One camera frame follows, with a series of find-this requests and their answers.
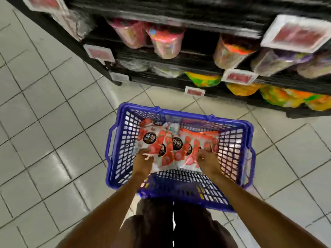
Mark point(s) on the person's left hand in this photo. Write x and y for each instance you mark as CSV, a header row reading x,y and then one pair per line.
x,y
142,163

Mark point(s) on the person's right hand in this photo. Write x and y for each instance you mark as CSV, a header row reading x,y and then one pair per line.
x,y
211,165

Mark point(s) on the blue plastic shopping basket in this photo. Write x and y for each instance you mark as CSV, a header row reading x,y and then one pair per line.
x,y
116,152

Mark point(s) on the pile of pouches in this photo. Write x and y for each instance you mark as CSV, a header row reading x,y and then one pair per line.
x,y
176,144

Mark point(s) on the dark grey metal shelf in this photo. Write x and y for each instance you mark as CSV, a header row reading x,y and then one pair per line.
x,y
196,46

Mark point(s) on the person's right forearm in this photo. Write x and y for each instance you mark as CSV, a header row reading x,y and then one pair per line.
x,y
258,214

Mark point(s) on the person's left forearm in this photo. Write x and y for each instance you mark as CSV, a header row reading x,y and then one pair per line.
x,y
103,214

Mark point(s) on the person's dark trousers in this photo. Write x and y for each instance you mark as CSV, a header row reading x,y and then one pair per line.
x,y
150,227

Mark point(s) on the row of small yellow-green cups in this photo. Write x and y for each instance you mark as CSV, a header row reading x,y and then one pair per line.
x,y
279,95

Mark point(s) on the row of small pink-lid cups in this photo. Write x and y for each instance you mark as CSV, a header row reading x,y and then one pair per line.
x,y
165,41

